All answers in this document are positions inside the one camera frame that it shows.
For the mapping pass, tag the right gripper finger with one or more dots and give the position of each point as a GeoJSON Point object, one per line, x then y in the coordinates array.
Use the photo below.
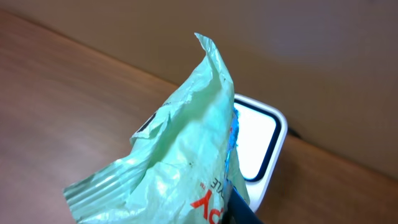
{"type": "Point", "coordinates": [236, 209]}

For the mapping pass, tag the teal tissue packet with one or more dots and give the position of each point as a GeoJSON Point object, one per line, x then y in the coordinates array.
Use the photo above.
{"type": "Point", "coordinates": [102, 197]}

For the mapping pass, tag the white barcode scanner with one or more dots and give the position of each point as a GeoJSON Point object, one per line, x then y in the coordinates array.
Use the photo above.
{"type": "Point", "coordinates": [261, 146]}

